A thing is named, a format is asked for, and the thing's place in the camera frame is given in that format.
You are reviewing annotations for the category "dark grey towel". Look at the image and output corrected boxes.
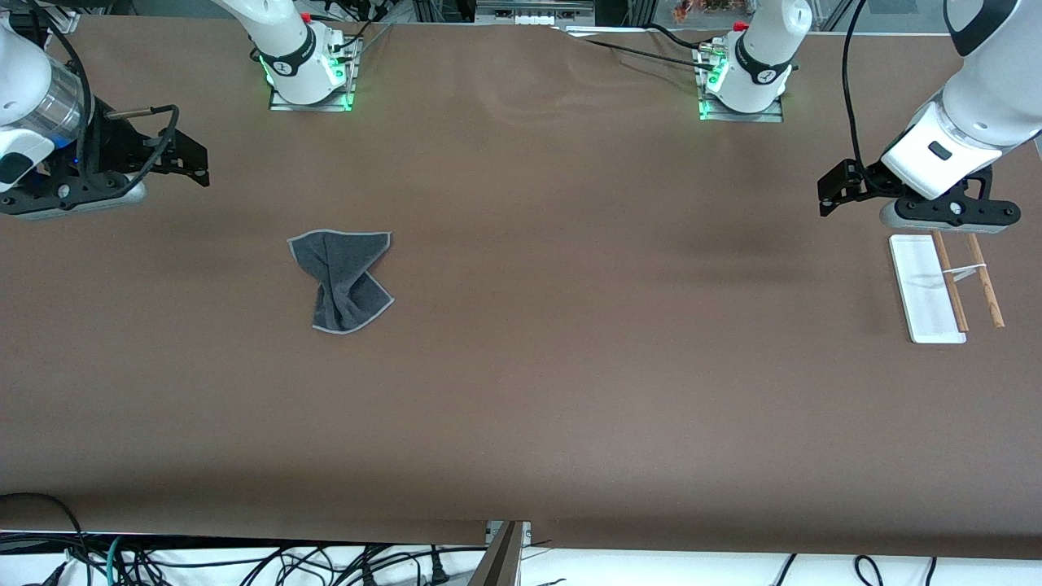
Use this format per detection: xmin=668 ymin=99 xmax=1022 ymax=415
xmin=287 ymin=230 xmax=396 ymax=335

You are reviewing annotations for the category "white rack with wooden rods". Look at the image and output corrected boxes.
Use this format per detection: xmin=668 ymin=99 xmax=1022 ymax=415
xmin=888 ymin=230 xmax=1006 ymax=345

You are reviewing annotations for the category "brown table cover sheet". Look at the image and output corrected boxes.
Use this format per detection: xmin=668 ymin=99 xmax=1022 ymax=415
xmin=0 ymin=15 xmax=1042 ymax=561

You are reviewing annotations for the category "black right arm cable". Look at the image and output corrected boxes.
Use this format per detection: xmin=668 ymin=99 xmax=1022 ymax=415
xmin=24 ymin=0 xmax=181 ymax=200

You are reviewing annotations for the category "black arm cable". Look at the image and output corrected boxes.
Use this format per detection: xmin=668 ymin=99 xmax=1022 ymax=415
xmin=840 ymin=0 xmax=869 ymax=176
xmin=24 ymin=0 xmax=181 ymax=200

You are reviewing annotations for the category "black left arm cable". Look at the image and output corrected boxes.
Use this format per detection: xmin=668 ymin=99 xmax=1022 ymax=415
xmin=840 ymin=0 xmax=869 ymax=176

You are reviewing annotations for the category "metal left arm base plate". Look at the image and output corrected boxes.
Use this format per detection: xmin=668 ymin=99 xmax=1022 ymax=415
xmin=698 ymin=45 xmax=787 ymax=124

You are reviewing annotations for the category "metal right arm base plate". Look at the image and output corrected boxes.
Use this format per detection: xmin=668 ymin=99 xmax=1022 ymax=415
xmin=268 ymin=37 xmax=360 ymax=113

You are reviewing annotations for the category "short black table cable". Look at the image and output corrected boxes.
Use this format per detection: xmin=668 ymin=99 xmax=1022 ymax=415
xmin=643 ymin=22 xmax=717 ymax=51

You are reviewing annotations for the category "long black table cable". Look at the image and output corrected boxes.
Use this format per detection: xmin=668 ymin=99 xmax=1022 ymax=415
xmin=562 ymin=28 xmax=721 ymax=74

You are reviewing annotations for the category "thick black floor cable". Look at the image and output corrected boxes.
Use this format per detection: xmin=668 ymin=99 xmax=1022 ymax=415
xmin=0 ymin=492 xmax=89 ymax=586

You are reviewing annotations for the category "grey camera stand post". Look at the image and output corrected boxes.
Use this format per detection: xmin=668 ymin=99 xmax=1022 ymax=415
xmin=468 ymin=521 xmax=526 ymax=586

